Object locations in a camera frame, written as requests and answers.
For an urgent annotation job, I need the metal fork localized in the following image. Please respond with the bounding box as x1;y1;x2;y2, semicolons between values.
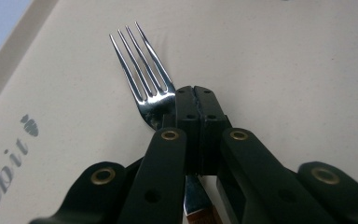
108;21;224;224

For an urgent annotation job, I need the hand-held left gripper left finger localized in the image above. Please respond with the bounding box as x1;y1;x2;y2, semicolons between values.
162;85;203;175

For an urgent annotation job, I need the beige rabbit-print tray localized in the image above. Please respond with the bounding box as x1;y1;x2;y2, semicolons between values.
0;0;358;224

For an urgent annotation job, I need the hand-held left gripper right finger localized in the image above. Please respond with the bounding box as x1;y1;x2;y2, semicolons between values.
194;85;233;175

